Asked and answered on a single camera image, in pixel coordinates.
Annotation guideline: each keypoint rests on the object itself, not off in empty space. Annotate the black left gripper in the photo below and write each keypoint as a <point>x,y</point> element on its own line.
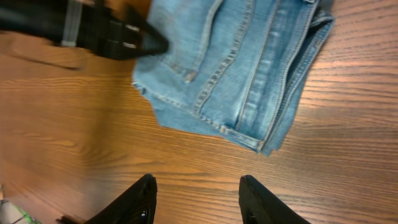
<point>72,23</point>

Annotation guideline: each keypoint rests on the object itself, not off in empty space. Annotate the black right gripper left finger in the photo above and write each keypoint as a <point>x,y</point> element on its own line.
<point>135,205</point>

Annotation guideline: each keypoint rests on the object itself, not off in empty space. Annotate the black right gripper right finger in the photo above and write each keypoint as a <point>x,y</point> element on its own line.
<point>260,206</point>

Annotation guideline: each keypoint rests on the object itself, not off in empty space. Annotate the light blue denim jeans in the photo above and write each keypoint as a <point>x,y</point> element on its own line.
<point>234,68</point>

